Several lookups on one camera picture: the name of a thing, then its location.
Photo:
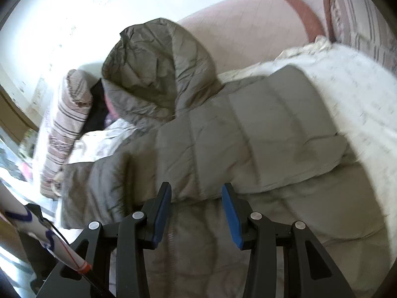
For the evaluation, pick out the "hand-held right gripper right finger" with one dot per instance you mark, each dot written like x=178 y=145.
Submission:
x=231 y=219

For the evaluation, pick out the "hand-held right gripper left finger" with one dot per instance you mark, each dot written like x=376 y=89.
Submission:
x=162 y=215

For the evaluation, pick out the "olive grey puffer jacket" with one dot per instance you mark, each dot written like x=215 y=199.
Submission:
x=248 y=124

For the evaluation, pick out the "dark cloth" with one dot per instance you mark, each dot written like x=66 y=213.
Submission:
x=96 y=105

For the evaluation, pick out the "striped floral pillow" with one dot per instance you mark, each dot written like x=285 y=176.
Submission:
x=65 y=130
x=356 y=18

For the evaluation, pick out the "white floral bedsheet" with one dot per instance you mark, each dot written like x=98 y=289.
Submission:
x=356 y=99

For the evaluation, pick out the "pink sofa back cushion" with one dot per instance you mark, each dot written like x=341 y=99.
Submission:
x=248 y=24

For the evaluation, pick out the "cream fringed cloth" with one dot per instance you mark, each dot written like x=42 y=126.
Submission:
x=316 y=43

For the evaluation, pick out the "wooden door frame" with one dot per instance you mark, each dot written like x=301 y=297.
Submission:
x=12 y=115

